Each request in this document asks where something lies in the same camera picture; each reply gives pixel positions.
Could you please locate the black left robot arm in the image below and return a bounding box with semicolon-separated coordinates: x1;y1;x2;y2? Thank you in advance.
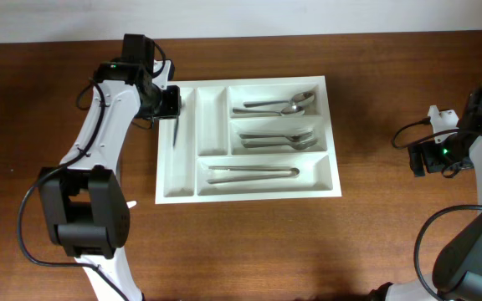
33;33;182;300

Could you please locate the white plastic cutlery tray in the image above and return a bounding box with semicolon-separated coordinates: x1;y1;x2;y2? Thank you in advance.
155;75;341;204

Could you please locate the large metal spoon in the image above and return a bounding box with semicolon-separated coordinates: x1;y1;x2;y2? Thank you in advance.
243;91;315;108
233;105;305;116

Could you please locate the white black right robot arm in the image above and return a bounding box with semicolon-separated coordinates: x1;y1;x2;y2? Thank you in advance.
366;87;482;300

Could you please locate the small metal spoon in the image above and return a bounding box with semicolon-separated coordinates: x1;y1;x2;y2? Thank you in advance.
172;116;180;149

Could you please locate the pink handled utensil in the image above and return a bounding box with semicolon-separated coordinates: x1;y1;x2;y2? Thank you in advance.
126;201;137;208

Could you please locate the metal fork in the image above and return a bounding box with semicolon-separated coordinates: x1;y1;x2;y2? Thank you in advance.
239;131;313;142
242;139;319;151

